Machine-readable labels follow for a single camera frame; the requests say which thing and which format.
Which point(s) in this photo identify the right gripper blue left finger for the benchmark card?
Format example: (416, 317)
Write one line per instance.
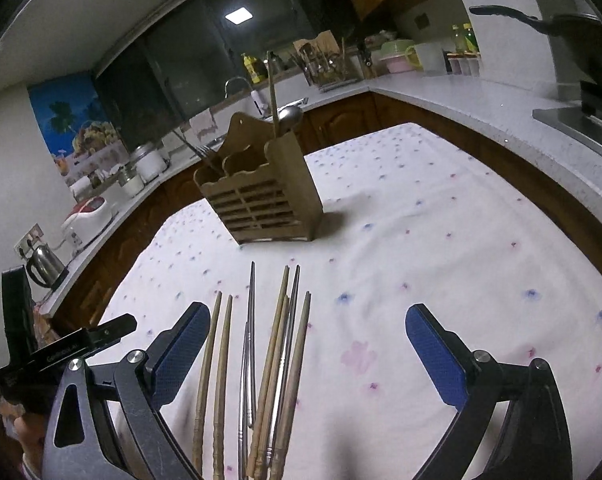
(81, 442)

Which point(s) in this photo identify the spice jar set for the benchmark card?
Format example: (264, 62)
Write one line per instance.
(464, 64)

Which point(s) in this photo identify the wall power outlet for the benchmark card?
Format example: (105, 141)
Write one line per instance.
(28, 241)

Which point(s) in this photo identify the wooden lower cabinets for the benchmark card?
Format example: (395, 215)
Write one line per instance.
(323, 127)

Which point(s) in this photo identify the person's left hand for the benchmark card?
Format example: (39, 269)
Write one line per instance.
(30, 430)

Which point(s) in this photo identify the wooden chopstick long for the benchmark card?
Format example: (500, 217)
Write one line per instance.
(265, 374)

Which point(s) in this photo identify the silver fork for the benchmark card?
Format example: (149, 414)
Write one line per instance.
(206, 154)

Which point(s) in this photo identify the translucent plastic pitcher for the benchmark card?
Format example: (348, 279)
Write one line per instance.
(427, 57)

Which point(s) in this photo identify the silver spoon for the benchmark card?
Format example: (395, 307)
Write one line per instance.
(290, 121)

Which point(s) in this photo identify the white red rice cooker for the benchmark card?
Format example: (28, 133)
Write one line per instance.
(86, 221)

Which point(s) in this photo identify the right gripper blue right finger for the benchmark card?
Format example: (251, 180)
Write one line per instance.
(533, 442)

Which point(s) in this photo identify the long silver metal chopstick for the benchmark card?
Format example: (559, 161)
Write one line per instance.
(243, 419)

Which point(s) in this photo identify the chrome sink faucet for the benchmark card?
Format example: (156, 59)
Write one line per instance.
(241, 86)

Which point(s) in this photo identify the green condiment bottles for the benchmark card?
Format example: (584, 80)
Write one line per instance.
(464, 39)

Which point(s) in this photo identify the knife block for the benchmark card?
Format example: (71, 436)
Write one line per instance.
(367, 65)

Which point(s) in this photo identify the green and pink basins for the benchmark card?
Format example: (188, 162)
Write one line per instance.
(400, 56)

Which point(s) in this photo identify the black wok with handle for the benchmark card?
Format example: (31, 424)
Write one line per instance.
(548, 45)

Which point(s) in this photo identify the tropical fruit poster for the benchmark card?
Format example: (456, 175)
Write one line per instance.
(76, 129)

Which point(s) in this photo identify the steel electric kettle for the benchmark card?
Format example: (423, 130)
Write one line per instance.
(45, 269)

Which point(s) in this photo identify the dish rack with utensils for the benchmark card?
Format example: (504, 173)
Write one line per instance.
(325, 64)

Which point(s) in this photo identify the hanging dish cloth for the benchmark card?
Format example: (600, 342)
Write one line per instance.
(203, 124)

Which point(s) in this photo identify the gas stove top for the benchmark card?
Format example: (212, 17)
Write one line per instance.
(583, 123)

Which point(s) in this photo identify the white floral tablecloth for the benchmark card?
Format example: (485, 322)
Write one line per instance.
(408, 219)

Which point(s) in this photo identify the wooden utensil holder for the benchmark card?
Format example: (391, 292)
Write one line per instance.
(268, 192)

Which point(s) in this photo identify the yellow oil bottle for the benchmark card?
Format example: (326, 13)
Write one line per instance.
(255, 68)

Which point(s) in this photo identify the small white jar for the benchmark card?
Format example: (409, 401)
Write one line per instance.
(130, 181)

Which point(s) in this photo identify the short silver metal chopstick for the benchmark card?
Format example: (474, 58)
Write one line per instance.
(251, 399)

